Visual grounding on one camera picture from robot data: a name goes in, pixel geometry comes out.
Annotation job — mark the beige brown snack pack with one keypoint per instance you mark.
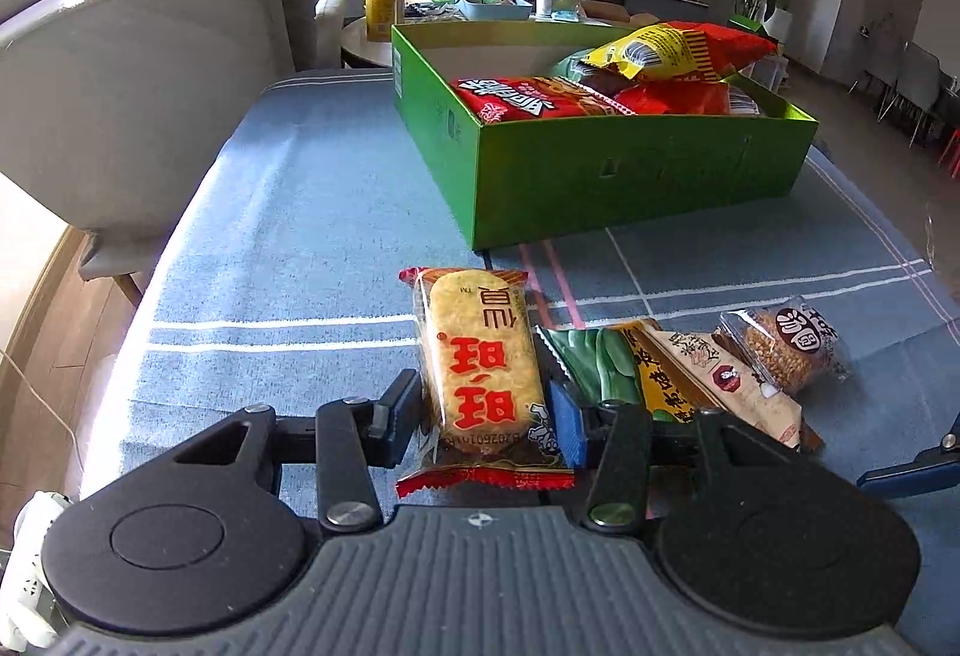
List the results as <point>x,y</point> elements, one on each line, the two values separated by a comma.
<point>683,373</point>

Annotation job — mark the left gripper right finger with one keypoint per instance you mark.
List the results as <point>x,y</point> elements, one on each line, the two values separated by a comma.
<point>611,441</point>

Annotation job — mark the white small bottle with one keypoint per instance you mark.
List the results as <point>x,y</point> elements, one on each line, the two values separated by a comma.
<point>544,4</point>

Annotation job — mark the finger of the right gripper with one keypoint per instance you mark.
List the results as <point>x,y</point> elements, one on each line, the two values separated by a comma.
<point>934,469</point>

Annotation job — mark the red cartoon snack bag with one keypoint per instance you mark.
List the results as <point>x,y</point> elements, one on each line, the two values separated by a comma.
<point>501,100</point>

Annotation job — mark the yellow cylindrical can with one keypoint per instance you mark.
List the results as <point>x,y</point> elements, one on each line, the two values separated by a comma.
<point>380,16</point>

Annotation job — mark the yellow red chip bag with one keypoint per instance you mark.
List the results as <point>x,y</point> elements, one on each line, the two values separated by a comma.
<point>680,51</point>

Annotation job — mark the green cardboard box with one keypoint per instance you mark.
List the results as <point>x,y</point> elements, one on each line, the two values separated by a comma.
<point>521,181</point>

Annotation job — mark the grey sofa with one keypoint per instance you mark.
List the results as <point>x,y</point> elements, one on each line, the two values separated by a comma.
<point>113,110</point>

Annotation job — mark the white round coffee table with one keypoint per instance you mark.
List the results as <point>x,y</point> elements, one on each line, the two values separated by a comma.
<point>358,51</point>

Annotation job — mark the red orange chip bag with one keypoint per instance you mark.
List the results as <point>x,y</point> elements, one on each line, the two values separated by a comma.
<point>688,98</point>

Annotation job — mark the clear round cake pack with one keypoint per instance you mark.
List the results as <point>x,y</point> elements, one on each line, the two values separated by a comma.
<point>790,343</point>

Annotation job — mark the blue plaid table cloth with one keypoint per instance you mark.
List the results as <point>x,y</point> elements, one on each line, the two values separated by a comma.
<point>280,285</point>

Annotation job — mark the rice cracker snack pack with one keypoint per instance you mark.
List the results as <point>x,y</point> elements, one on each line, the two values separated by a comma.
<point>485,419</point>

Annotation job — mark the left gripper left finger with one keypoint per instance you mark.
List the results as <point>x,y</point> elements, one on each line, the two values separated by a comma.
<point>354,435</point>

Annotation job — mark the blue plastic basket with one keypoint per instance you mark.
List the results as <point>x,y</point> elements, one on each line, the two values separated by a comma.
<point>505,10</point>

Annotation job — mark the green pea snack pack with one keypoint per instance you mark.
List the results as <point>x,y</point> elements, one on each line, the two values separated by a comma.
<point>597,365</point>

